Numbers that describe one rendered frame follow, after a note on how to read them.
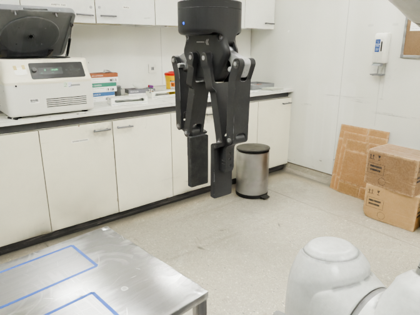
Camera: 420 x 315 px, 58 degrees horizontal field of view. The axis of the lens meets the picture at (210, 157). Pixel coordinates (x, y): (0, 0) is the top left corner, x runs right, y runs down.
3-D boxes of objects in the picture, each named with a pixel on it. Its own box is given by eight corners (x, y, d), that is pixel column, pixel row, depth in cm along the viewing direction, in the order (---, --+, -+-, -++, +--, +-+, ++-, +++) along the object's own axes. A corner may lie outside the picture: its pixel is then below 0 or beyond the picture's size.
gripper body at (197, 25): (259, -1, 43) (255, 82, 45) (211, 5, 49) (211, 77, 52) (207, -6, 38) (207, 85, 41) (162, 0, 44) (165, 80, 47)
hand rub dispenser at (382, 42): (380, 66, 305) (385, 32, 298) (367, 65, 314) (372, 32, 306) (388, 65, 313) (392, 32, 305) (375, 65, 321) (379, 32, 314)
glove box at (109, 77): (90, 83, 300) (89, 70, 297) (85, 82, 309) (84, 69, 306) (119, 82, 314) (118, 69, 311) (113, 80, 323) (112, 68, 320)
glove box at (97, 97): (89, 102, 301) (88, 93, 299) (82, 101, 310) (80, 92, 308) (115, 100, 317) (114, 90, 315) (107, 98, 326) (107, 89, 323)
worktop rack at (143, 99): (111, 106, 284) (110, 98, 282) (107, 104, 292) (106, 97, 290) (148, 103, 298) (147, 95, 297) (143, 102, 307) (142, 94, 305)
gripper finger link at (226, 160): (228, 129, 46) (245, 133, 44) (227, 168, 48) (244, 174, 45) (219, 130, 45) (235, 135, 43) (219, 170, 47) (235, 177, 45)
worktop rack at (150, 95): (152, 99, 321) (151, 92, 319) (145, 98, 328) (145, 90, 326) (179, 96, 340) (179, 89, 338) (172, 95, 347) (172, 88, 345)
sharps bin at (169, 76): (171, 96, 337) (170, 71, 331) (161, 94, 350) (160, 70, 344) (187, 95, 348) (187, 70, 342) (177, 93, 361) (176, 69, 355)
